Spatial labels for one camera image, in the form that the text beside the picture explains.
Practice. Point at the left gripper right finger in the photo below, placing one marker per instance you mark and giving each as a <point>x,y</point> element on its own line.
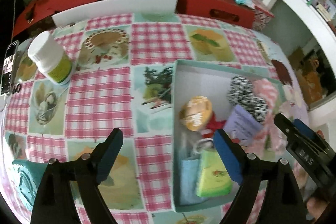
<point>231,154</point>

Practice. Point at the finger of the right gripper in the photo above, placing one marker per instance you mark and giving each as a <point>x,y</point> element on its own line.
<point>310,134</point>
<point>296,132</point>

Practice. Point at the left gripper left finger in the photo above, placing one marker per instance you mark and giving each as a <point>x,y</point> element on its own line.
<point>105,154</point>

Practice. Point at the green tissue packet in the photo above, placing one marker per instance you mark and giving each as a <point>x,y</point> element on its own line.
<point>213,179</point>

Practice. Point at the purple baby wipes packet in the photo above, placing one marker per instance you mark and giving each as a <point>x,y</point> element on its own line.
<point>241,126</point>

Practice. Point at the blue face mask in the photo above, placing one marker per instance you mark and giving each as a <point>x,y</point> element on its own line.
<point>189,172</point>

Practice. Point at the teal cardboard box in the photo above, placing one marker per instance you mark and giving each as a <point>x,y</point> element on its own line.
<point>195,78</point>

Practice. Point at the teal plastic toy case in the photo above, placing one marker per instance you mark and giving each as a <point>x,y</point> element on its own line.
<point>28,178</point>

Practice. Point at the checkered food print tablecloth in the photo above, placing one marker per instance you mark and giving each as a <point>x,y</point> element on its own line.
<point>124,79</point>

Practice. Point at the white pill bottle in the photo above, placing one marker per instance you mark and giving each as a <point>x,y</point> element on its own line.
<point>50,58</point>

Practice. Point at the smartphone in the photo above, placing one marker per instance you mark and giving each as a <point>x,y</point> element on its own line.
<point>8,67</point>

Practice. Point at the white foam board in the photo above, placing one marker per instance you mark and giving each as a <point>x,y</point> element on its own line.
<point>112,7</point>

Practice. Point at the red box with handle cutout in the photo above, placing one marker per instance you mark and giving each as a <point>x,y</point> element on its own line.
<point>224,10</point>

